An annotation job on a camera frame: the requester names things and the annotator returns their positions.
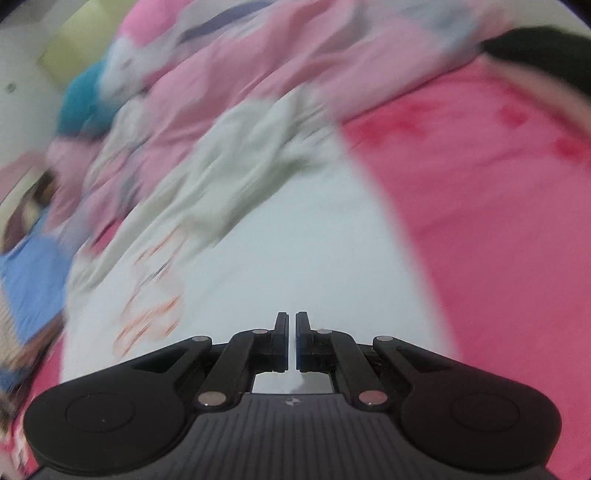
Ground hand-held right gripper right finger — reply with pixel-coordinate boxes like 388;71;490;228
295;311;451;411

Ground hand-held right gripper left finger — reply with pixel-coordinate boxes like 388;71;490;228
134;311;289;412

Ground white sweatshirt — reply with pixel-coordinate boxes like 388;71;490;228
65;88;458;398

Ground pink floral bed blanket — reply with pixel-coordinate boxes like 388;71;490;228
0;60;591;480

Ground blue folded cloth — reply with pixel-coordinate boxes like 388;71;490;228
0;231;75;324

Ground pink printed duvet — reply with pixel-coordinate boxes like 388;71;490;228
46;0;509;232

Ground teal plush toy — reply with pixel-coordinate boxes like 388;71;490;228
58;62;121;137

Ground pale yellow cabinet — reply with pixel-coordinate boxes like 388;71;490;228
39;0;139;88

